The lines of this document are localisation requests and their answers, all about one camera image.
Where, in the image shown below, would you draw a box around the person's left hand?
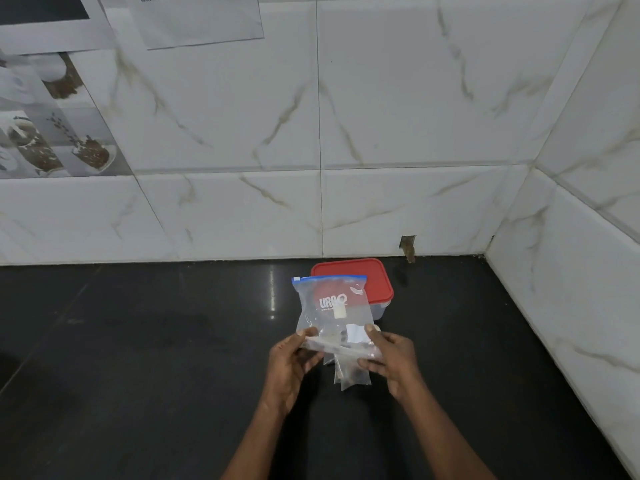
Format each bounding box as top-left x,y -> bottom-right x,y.
263,329 -> 325,418

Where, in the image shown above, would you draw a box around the white paper sheet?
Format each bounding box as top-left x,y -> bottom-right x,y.
129,0 -> 265,50

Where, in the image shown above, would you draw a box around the red lid plastic container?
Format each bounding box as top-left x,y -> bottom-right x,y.
310,258 -> 395,323

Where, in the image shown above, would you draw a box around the person's left forearm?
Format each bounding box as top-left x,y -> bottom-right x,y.
221,390 -> 307,480

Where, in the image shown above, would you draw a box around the small clear plastic bags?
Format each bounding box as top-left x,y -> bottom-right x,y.
323,348 -> 374,392

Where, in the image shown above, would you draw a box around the clear zip bag blue seal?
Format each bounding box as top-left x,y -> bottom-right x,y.
292,276 -> 385,366

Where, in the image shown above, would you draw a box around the person's right forearm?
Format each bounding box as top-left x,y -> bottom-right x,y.
386,375 -> 497,480

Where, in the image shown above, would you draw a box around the food picture poster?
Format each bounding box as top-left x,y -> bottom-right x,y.
0,51 -> 134,180

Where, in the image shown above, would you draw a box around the dark picture poster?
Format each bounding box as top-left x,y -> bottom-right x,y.
0,0 -> 118,55

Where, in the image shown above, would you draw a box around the person's right hand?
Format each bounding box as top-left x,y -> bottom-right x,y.
357,324 -> 418,400

